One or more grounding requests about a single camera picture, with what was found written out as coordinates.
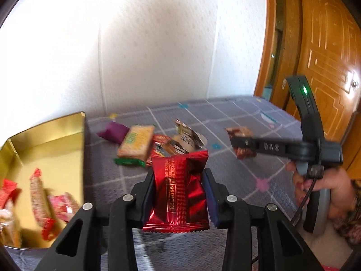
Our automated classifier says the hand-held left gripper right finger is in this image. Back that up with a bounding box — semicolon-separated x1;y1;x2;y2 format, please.
203;169;325;271

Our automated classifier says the person's right hand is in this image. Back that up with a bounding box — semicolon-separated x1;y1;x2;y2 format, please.
285;159;352;221

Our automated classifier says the carved wooden door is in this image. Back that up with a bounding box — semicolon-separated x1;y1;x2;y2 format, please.
293;0;361;175

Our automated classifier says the red square snack packet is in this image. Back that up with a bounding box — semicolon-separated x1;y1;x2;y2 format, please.
0;178;22;210

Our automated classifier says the silver brown foil packet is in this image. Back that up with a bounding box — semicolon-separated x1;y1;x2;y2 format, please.
173;119;208;151

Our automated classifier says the narrow wooden door leaf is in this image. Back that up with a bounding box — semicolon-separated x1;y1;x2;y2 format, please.
278;0;301;110

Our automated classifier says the black gold tin box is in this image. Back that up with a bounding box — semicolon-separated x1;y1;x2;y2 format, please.
0;112;86;250

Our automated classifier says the pink flowered snack packet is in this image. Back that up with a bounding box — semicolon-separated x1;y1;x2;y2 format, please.
47;192;82;223

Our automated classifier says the red orange snack packet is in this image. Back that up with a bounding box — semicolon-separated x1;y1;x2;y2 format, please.
152;134;173;159

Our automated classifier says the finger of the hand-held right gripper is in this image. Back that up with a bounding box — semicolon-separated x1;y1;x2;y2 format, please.
230;137;296;159

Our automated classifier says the brown sesame paste packet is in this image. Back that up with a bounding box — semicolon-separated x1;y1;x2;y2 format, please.
155;143;184;157

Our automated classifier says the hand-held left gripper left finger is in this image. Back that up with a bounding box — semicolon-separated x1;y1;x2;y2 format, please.
34;169;155;271

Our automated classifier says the wooden door frame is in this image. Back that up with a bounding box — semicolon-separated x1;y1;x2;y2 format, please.
254;0;278;99

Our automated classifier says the purple snack packet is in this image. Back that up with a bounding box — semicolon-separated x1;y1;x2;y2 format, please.
96;121;130;143

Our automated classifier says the person's right forearm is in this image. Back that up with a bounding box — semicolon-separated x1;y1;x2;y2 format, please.
333;179;361;246

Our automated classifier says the black cable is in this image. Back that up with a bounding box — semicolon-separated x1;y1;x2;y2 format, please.
290;138;323;226

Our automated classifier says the long red-ended sesame bar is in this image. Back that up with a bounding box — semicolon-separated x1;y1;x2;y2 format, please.
29;168;58;241

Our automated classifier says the brown white flowered packet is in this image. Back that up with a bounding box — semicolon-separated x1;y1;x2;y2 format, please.
225;126;257;159

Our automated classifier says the green-ended cracker packet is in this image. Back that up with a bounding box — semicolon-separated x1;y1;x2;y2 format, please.
114;124;156;168

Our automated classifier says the shiny red foil packet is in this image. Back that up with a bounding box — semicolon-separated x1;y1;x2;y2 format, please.
142;150;211;233

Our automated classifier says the metal door handle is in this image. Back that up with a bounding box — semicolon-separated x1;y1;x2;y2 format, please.
346;70;361;92

